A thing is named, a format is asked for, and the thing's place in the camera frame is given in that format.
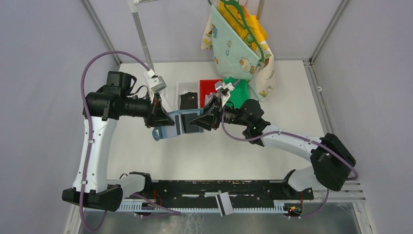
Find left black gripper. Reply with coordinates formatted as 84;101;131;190
120;90;175;128

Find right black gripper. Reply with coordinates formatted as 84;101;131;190
189;96;250;131

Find blue card holder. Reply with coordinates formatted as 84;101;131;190
152;109;202;141

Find black card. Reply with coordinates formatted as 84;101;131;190
181;113;204;134

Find white magnetic stripe card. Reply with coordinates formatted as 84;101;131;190
215;192;234;216

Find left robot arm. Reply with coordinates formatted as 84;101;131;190
62;70;175;212

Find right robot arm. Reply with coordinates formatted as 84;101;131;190
189;97;359;199

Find credit cards in red bin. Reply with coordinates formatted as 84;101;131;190
205;93;215;104

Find black cards in white bin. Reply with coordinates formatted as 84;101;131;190
179;92;198;110

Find red plastic bin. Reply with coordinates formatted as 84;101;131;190
198;79;223;108

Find green plastic bin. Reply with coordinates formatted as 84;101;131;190
223;78;250;108

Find white plastic bin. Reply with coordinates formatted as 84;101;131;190
176;82;199;110

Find mint cartoon print cloth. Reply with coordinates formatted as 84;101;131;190
201;0;275;101

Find yellow garment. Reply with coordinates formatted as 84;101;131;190
217;1;269;52

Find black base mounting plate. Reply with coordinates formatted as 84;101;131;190
139;180;314;208

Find green clothes hanger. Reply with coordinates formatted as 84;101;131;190
201;0;271;67

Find white clothes rack stand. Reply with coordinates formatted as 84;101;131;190
127;0;175;112

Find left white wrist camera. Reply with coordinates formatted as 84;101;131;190
143;69;167;103

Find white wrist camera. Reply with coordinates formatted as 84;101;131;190
143;69;167;103
215;81;235;107

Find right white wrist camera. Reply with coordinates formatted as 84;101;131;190
215;81;235;107

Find white slotted cable duct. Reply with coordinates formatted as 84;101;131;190
84;201;304;214

